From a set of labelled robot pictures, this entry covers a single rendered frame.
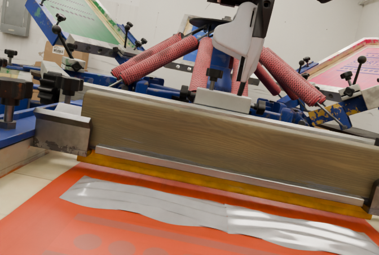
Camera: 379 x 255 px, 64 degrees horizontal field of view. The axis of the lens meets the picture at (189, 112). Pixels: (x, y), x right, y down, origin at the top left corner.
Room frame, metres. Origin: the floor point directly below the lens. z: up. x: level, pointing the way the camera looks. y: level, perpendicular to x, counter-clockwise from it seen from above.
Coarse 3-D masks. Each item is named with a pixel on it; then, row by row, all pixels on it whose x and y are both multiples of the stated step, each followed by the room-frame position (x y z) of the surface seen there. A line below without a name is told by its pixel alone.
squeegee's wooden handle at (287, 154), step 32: (96, 96) 0.38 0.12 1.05; (96, 128) 0.38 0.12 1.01; (128, 128) 0.38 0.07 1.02; (160, 128) 0.38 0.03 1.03; (192, 128) 0.38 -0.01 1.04; (224, 128) 0.38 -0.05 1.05; (256, 128) 0.38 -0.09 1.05; (192, 160) 0.38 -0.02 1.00; (224, 160) 0.38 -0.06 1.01; (256, 160) 0.38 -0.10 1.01; (288, 160) 0.38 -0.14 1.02; (320, 160) 0.38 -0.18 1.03; (352, 160) 0.38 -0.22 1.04; (352, 192) 0.38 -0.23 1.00
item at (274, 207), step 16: (224, 192) 0.40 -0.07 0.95; (256, 208) 0.37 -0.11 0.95; (272, 208) 0.38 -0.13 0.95; (288, 208) 0.39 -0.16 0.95; (304, 208) 0.40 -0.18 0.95; (336, 224) 0.37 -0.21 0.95; (352, 224) 0.38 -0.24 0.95; (368, 224) 0.39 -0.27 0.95; (240, 240) 0.28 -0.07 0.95; (256, 240) 0.29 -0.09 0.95
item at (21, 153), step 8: (16, 144) 0.34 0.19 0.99; (24, 144) 0.35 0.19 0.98; (32, 144) 0.37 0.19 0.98; (0, 152) 0.31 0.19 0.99; (8, 152) 0.32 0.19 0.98; (16, 152) 0.34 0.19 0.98; (24, 152) 0.36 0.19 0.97; (32, 152) 0.38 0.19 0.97; (40, 152) 0.40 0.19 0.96; (48, 152) 0.42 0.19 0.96; (0, 160) 0.31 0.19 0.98; (8, 160) 0.33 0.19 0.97; (16, 160) 0.34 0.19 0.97; (24, 160) 0.36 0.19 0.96; (32, 160) 0.38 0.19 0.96; (0, 168) 0.31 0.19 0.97; (8, 168) 0.33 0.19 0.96; (16, 168) 0.34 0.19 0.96; (0, 176) 0.31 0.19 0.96
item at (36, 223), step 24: (72, 168) 0.38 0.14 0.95; (96, 168) 0.40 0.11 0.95; (48, 192) 0.30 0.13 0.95; (168, 192) 0.36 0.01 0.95; (192, 192) 0.38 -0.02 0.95; (216, 192) 0.40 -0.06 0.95; (24, 216) 0.25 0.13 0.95; (48, 216) 0.26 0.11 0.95; (72, 216) 0.27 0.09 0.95; (120, 216) 0.28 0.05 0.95; (144, 216) 0.29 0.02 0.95; (0, 240) 0.21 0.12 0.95; (24, 240) 0.22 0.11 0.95; (48, 240) 0.22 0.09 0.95
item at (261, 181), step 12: (120, 156) 0.37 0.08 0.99; (132, 156) 0.37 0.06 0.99; (144, 156) 0.37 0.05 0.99; (156, 156) 0.38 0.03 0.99; (180, 168) 0.37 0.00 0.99; (192, 168) 0.37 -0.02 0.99; (204, 168) 0.37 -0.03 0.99; (216, 168) 0.38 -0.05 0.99; (240, 180) 0.37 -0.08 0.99; (252, 180) 0.37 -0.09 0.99; (264, 180) 0.37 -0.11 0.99; (276, 180) 0.38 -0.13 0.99; (300, 192) 0.37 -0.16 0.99; (312, 192) 0.37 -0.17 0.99; (324, 192) 0.37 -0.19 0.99; (336, 192) 0.37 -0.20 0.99; (360, 204) 0.37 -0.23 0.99
